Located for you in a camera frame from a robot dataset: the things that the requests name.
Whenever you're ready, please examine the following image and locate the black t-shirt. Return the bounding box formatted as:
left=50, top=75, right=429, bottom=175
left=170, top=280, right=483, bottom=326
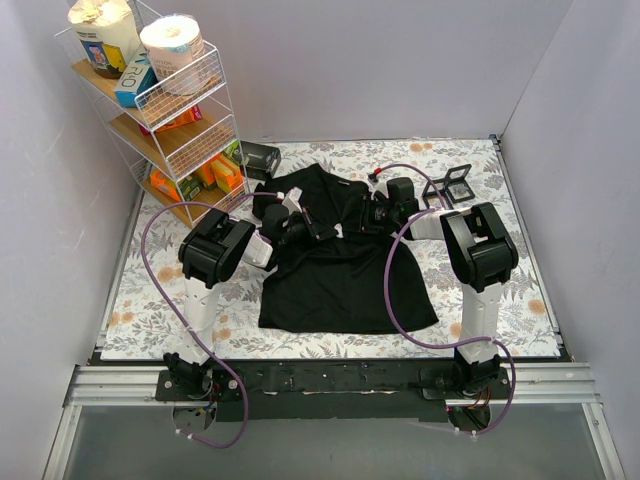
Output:
left=252, top=164, right=438, bottom=334

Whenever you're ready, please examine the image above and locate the black display case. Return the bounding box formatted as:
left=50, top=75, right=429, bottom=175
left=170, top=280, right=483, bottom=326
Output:
left=444, top=164, right=475, bottom=204
left=422, top=178, right=452, bottom=210

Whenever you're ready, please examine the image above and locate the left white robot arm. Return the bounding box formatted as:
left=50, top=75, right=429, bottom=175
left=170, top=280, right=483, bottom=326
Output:
left=164, top=200, right=343, bottom=400

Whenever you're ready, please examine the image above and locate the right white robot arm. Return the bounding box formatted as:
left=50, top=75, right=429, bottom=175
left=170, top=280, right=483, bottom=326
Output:
left=360, top=170, right=519, bottom=398

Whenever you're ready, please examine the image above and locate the black box on table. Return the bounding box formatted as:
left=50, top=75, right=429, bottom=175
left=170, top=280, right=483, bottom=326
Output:
left=240, top=141, right=281, bottom=181

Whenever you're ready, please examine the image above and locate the yellow orange box bottom shelf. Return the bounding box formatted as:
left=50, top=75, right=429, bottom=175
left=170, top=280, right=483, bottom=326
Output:
left=195, top=153, right=243, bottom=193

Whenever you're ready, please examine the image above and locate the green box bottom shelf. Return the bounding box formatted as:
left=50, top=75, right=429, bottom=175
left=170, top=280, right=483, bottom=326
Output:
left=178, top=175, right=202, bottom=202

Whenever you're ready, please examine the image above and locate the orange box bottom left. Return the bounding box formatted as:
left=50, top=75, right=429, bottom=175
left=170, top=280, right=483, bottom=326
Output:
left=149, top=169, right=181, bottom=202

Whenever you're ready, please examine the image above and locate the orange snack box middle shelf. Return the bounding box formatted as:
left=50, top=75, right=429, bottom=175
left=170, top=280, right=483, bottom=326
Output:
left=154, top=105, right=203, bottom=133

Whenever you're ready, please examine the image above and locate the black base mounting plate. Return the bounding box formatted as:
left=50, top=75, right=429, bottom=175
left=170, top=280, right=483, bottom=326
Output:
left=155, top=355, right=511, bottom=422

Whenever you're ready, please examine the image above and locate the wrapped toilet paper roll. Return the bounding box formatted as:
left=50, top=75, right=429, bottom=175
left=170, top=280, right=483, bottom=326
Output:
left=139, top=14, right=207, bottom=95

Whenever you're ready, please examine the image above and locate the blue and white box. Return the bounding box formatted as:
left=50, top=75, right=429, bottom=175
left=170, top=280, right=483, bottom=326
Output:
left=114, top=45, right=158, bottom=108

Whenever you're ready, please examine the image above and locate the paper-wrapped jar with label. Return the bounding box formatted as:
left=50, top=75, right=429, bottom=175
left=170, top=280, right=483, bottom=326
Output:
left=68, top=0, right=141, bottom=79

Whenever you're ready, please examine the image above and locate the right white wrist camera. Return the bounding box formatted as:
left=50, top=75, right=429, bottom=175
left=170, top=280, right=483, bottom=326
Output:
left=368, top=177, right=389, bottom=198

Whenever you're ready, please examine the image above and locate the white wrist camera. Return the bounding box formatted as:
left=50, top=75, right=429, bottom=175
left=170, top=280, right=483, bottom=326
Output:
left=282, top=187, right=303, bottom=214
left=368, top=177, right=389, bottom=198

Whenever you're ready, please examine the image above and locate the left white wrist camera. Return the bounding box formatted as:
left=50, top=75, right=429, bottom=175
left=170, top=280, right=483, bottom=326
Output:
left=282, top=187, right=303, bottom=214

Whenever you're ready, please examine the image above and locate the white wire shelf rack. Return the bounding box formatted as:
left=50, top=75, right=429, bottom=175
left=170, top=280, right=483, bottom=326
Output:
left=56, top=1, right=247, bottom=227

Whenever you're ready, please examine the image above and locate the aluminium frame rail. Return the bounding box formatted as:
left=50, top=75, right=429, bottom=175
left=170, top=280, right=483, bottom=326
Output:
left=43, top=362, right=625, bottom=479

